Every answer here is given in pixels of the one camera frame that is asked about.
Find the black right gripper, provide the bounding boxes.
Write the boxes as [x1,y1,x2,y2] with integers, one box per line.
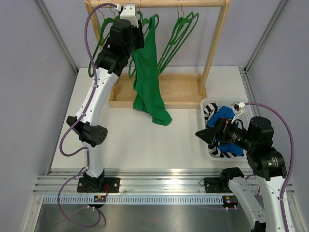
[196,116,256,150]

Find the blue tank top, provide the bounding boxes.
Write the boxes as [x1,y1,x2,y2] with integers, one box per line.
[203,102,244,158]

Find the zebra striped tank top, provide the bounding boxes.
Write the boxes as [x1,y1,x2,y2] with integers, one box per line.
[203,102,224,158]

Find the green hanger with metal hook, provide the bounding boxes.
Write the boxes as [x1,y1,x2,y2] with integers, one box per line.
[84,0,118,78]

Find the green tank top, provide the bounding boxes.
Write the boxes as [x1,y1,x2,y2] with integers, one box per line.
[132,15,172,126]

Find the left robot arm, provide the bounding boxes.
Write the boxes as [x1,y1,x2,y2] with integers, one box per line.
[67,19,144,193]

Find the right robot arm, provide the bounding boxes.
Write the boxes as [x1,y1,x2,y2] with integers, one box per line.
[196,116,294,232]

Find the white plastic basket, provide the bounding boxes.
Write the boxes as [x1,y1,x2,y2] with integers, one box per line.
[199,98,253,162]

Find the wooden clothes rack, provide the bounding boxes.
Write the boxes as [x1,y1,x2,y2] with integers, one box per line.
[84,0,231,109]

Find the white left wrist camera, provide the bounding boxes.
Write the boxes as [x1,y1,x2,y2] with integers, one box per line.
[114,3,139,28]

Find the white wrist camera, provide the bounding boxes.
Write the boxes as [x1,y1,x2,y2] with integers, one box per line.
[231,101,250,123]
[114,3,139,28]

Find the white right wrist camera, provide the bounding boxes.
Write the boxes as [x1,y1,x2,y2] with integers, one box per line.
[231,101,250,123]

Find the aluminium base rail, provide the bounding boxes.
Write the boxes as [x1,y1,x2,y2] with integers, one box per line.
[32,168,294,195]

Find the white slotted cable duct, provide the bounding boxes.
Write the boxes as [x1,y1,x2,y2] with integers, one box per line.
[43,195,223,205]

